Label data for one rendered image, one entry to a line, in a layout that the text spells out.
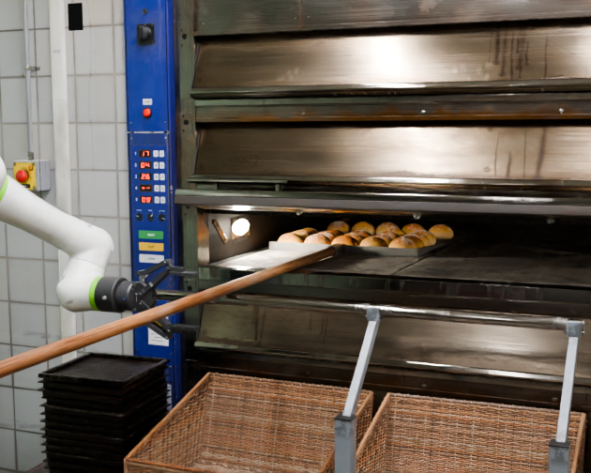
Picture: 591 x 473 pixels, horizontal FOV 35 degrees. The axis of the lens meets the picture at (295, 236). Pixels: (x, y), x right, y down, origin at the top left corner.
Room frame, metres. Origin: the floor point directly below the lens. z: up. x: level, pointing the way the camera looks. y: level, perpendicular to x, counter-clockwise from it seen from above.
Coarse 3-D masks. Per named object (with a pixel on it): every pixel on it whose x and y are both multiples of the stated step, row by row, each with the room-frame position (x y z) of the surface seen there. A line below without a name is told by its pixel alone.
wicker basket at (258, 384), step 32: (224, 384) 2.82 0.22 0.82; (256, 384) 2.78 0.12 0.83; (288, 384) 2.74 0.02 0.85; (192, 416) 2.75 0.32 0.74; (224, 416) 2.80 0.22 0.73; (256, 416) 2.75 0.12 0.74; (320, 416) 2.68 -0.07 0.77; (160, 448) 2.59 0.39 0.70; (192, 448) 2.75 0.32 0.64; (224, 448) 2.76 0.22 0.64; (256, 448) 2.73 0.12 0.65; (288, 448) 2.69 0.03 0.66
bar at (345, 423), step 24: (336, 312) 2.32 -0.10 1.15; (360, 312) 2.29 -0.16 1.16; (384, 312) 2.27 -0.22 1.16; (408, 312) 2.24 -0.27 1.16; (432, 312) 2.22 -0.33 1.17; (456, 312) 2.20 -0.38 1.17; (480, 312) 2.19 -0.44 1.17; (576, 336) 2.08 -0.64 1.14; (360, 360) 2.20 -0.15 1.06; (576, 360) 2.06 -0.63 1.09; (360, 384) 2.16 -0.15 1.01; (336, 432) 2.08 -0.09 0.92; (336, 456) 2.08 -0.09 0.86; (552, 456) 1.89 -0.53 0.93
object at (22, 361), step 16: (304, 256) 2.90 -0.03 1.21; (320, 256) 2.98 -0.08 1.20; (256, 272) 2.60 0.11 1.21; (272, 272) 2.66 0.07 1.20; (224, 288) 2.40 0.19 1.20; (240, 288) 2.48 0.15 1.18; (176, 304) 2.18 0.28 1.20; (192, 304) 2.24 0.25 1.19; (128, 320) 2.00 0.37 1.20; (144, 320) 2.05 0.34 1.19; (80, 336) 1.85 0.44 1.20; (96, 336) 1.89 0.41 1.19; (112, 336) 1.94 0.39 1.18; (32, 352) 1.72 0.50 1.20; (48, 352) 1.75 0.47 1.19; (64, 352) 1.79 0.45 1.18; (0, 368) 1.63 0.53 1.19; (16, 368) 1.67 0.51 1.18
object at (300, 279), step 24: (360, 288) 2.69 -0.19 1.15; (384, 288) 2.66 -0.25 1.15; (408, 288) 2.63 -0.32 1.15; (432, 288) 2.60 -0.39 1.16; (456, 288) 2.58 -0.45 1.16; (480, 288) 2.55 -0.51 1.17; (504, 288) 2.52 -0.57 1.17; (528, 288) 2.50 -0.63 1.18; (552, 288) 2.48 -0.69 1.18; (576, 288) 2.47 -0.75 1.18
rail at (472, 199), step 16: (176, 192) 2.76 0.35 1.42; (192, 192) 2.74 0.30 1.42; (208, 192) 2.72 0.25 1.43; (224, 192) 2.70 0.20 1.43; (240, 192) 2.68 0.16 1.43; (256, 192) 2.66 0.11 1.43; (272, 192) 2.64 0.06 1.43; (288, 192) 2.62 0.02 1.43; (304, 192) 2.60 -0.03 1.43; (320, 192) 2.58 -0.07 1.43; (336, 192) 2.57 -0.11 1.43; (352, 192) 2.55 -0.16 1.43
